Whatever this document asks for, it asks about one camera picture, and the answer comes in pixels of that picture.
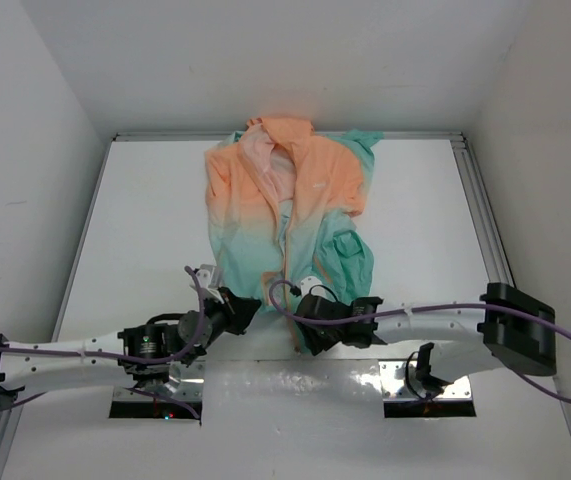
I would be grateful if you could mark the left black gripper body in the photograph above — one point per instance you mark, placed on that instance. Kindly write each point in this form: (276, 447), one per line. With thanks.
(227, 312)

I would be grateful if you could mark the aluminium frame rail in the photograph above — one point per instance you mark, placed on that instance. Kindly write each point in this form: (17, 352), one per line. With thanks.
(427, 221)

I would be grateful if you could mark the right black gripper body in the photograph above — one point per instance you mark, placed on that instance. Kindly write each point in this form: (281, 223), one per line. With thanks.
(321, 340)

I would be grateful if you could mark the orange and teal jacket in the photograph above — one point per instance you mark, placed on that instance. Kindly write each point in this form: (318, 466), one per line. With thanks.
(281, 200)

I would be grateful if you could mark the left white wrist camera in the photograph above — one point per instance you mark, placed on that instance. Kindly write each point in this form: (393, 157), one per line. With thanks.
(207, 282)

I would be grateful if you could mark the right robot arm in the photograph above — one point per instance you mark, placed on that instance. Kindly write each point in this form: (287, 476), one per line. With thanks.
(509, 330)

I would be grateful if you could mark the metal base plate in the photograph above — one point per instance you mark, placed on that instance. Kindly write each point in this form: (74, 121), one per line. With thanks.
(300, 377)

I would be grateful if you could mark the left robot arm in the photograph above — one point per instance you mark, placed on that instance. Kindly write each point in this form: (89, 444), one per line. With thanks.
(145, 360)

